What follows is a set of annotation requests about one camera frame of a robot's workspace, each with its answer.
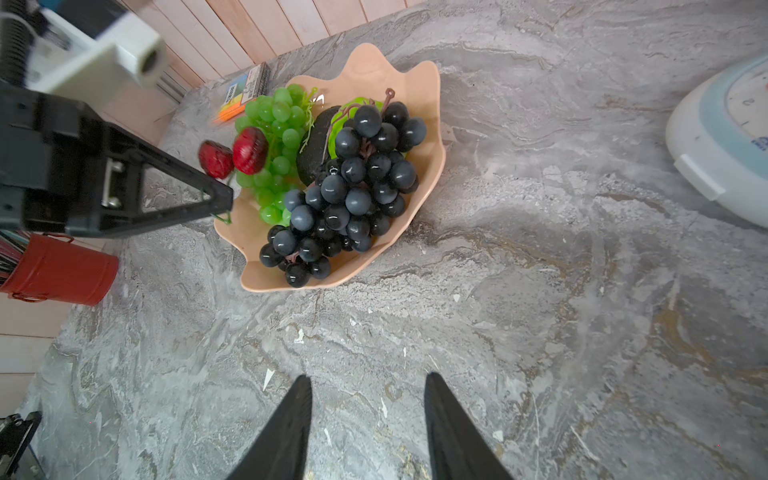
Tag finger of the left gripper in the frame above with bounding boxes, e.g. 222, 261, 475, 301
101, 141, 234, 231

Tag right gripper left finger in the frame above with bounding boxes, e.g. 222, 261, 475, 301
228, 375, 313, 480

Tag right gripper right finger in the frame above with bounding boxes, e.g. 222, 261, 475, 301
424, 372, 513, 480

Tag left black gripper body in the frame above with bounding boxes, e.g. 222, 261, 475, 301
1, 83, 129, 237

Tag red fake cherries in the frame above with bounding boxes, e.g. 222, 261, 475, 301
198, 127, 269, 182

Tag green fake grape bunch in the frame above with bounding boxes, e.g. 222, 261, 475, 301
235, 84, 317, 226

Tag black fake avocado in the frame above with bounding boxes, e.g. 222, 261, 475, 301
296, 105, 340, 186

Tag green bumpy fake fruit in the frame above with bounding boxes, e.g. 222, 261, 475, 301
327, 97, 383, 159

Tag dark purple fake grape bunch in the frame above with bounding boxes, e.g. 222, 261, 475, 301
259, 88, 427, 288

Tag pink scalloped fruit bowl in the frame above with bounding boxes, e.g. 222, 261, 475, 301
214, 43, 446, 293

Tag bundle of pencils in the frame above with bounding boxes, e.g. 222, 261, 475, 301
0, 230, 31, 284

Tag red pencil cup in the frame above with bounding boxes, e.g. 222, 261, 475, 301
1, 234, 119, 306

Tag pack of coloured highlighters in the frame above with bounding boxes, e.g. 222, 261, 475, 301
214, 63, 270, 123

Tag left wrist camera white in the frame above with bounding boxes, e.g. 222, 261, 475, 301
24, 1, 167, 110

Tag black corrugated cable hose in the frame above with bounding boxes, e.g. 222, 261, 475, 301
0, 0, 37, 88

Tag black handle device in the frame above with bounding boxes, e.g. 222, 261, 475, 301
0, 411, 47, 480

